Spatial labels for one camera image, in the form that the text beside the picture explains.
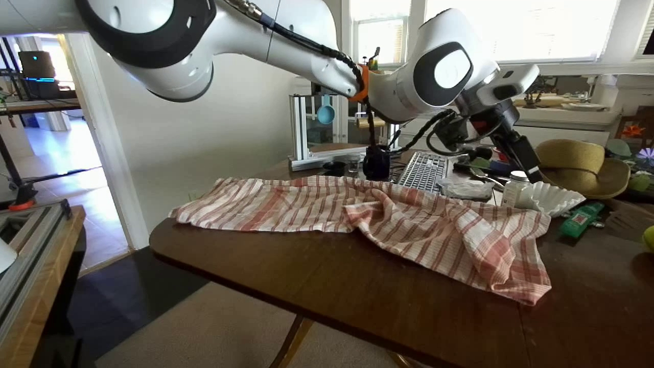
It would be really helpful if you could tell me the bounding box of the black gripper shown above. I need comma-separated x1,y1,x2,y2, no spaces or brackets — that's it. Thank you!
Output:
455,91,541,182

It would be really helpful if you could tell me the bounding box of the white drawer cabinet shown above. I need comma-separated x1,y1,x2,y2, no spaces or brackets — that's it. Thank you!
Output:
516,73,654,145

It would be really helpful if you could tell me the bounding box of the black computer keyboard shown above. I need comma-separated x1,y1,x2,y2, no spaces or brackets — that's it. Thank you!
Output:
398,151,453,195

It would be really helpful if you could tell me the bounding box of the yellow green ball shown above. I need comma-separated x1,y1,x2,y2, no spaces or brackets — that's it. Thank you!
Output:
642,224,654,254

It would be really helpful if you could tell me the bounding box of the green packaged item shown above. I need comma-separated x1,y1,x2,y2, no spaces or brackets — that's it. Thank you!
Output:
558,202,606,238

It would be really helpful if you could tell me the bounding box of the white egg carton tray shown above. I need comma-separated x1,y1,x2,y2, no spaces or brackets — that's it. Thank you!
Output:
518,182,585,216

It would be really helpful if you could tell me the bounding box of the white plastic bottle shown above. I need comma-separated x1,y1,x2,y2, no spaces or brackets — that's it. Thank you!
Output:
502,180,525,207

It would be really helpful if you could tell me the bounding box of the wooden side workbench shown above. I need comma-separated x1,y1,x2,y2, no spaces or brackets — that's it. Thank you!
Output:
0,200,87,368

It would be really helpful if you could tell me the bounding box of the white crumpled paper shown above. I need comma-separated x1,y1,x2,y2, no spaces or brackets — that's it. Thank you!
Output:
444,176,495,200

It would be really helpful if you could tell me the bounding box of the red striped white tablecloth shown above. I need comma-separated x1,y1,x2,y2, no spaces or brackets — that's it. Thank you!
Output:
172,176,553,306

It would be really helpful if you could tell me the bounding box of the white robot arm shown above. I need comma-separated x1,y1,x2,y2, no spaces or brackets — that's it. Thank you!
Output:
0,0,541,182

